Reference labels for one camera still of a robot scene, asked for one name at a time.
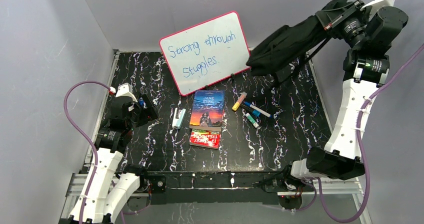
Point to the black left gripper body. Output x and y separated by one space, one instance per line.
145 109

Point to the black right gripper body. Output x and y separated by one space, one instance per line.
350 29

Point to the blue Jane Eyre book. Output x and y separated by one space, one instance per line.
207 110

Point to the black student backpack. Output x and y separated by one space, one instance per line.
285 45

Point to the red Treehouse book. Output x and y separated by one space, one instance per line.
205 139

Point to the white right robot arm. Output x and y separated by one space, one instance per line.
369 30

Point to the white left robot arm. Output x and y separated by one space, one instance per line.
99 201

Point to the white light-blue stapler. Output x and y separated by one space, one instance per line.
178 117

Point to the pink framed whiteboard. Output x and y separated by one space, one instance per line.
206 53

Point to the yellow pink highlighter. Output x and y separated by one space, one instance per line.
239 101

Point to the black marker pen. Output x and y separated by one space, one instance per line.
250 110

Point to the blue capped white marker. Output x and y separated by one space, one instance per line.
258 109

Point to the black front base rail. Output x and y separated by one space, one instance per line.
266 187

